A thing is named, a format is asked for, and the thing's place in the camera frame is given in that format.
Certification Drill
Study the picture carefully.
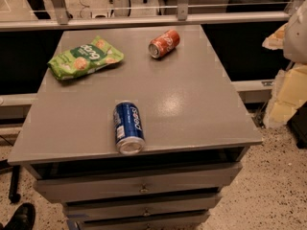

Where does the red coke can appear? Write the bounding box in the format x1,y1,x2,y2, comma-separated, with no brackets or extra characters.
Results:
149,29,180,58

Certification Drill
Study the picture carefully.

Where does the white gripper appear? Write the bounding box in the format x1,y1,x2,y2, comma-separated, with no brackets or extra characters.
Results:
262,0,307,128

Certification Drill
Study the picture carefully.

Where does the black shoe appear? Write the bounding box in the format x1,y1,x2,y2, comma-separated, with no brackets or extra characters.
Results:
0,203,35,230

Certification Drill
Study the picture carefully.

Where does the green chip bag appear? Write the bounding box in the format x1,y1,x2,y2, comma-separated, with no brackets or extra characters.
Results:
48,35,124,81

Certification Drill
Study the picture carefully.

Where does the blue pepsi can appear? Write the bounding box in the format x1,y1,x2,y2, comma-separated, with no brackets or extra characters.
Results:
113,101,145,155

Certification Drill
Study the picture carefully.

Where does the black stand leg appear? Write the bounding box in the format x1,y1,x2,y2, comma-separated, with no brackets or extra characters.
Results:
0,159,21,204

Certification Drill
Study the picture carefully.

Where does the grey drawer cabinet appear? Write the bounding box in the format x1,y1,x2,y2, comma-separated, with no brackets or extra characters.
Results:
9,26,262,230

